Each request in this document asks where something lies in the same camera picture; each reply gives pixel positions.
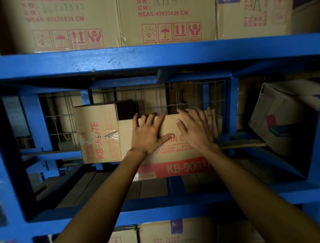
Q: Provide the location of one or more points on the person's right hand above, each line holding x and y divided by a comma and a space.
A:
202, 135

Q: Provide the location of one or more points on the person's left hand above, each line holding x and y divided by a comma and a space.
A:
147, 137

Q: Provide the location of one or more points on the red lettered cardboard box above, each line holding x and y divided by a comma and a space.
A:
95, 135
175, 170

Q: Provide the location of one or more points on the blue metal shelving rack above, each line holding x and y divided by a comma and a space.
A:
150, 57

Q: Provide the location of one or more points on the row of top-shelf cartons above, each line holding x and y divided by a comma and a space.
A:
170, 15

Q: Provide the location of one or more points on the person's right forearm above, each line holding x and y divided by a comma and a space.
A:
262, 200

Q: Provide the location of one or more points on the person's left forearm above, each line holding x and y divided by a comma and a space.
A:
105, 200

